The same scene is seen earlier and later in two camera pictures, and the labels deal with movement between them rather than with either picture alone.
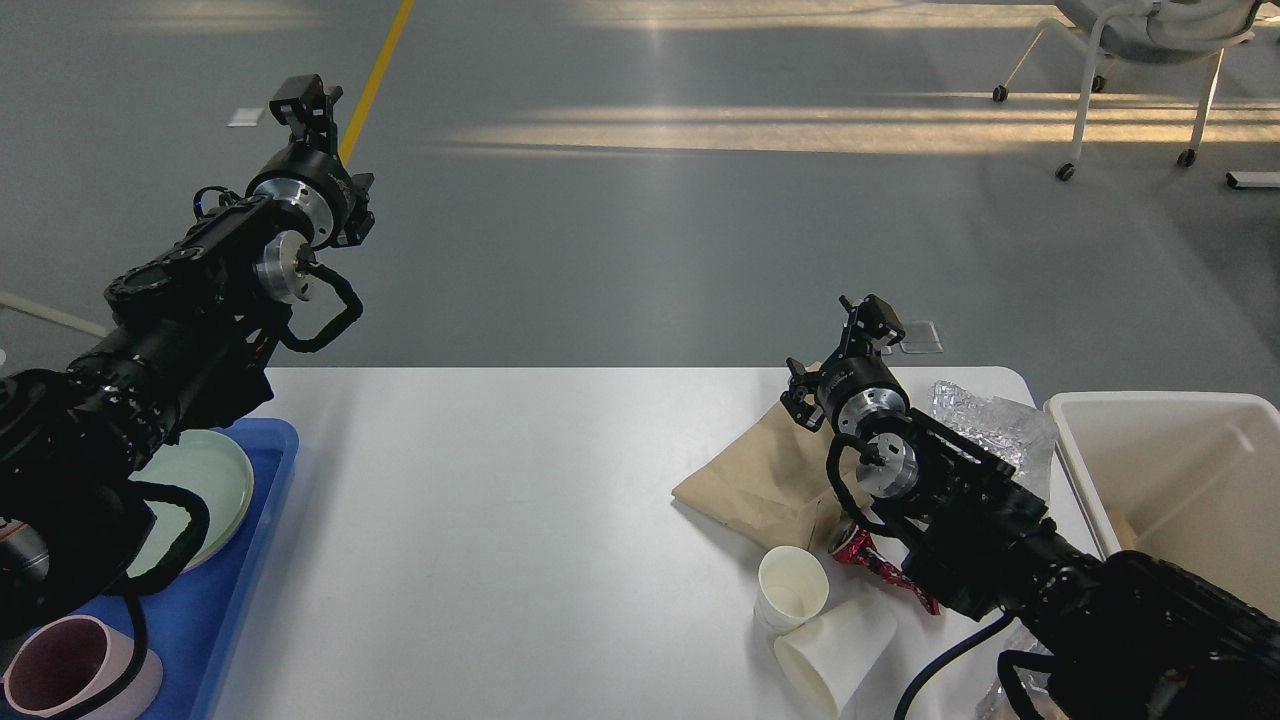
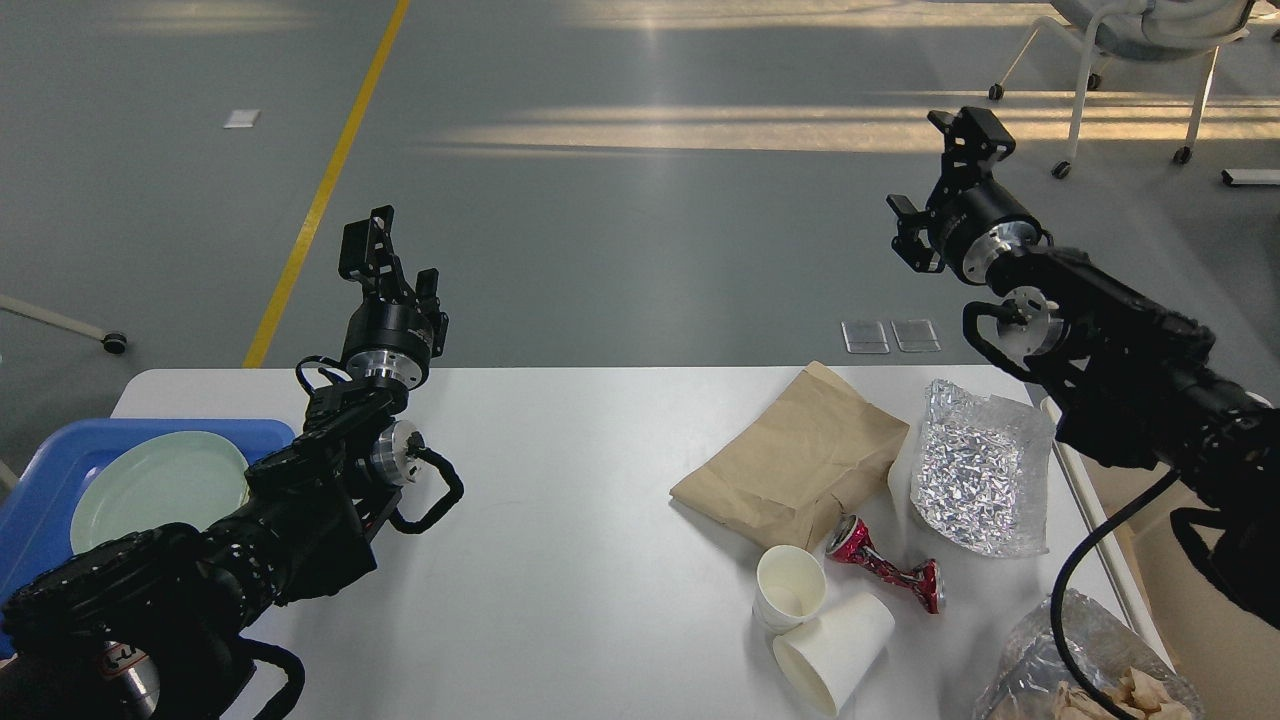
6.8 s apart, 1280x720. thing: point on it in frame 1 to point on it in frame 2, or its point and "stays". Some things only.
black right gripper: [856, 385] to [976, 223]
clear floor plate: [923, 338] stays
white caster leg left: [15, 301] stays
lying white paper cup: [828, 657] stays
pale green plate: [218, 470] stays
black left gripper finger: [358, 219] to [427, 305]
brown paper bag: [772, 487] stays
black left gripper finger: [308, 107] to [366, 255]
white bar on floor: [1253, 179] stays
